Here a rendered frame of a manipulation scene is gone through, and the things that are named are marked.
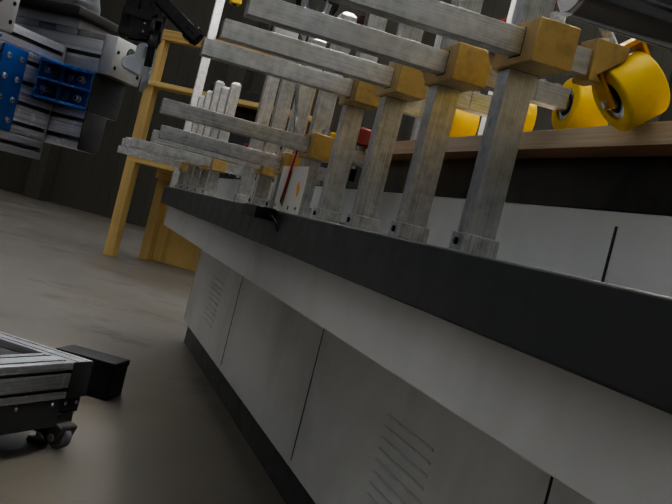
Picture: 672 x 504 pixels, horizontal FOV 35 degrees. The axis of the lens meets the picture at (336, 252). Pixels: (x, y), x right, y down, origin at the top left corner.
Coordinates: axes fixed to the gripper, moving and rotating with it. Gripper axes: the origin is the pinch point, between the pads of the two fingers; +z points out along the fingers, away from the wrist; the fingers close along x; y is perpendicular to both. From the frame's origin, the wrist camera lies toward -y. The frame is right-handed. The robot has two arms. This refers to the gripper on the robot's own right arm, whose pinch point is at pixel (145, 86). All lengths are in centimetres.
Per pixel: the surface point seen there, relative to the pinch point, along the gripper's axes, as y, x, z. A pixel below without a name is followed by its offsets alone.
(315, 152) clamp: -35.6, 0.7, 4.8
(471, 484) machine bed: -62, 63, 50
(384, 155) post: -42, 43, 5
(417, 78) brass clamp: -43, 50, -8
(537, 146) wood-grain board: -59, 66, -1
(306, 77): -28.3, 22.8, -6.8
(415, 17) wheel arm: -31, 98, -8
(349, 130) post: -38.7, 18.1, 0.2
